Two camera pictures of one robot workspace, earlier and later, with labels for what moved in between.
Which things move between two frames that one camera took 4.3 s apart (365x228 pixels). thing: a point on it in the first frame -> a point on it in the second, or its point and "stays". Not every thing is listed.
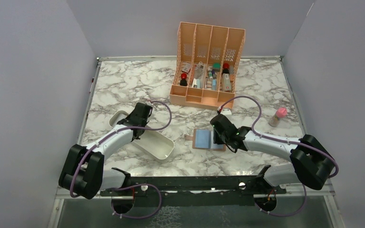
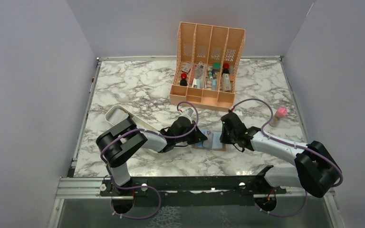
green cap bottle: x=216 y=67 stays
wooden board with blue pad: x=203 y=138 stays
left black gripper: x=128 y=117 -> x=197 y=136
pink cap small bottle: x=281 y=112 stays
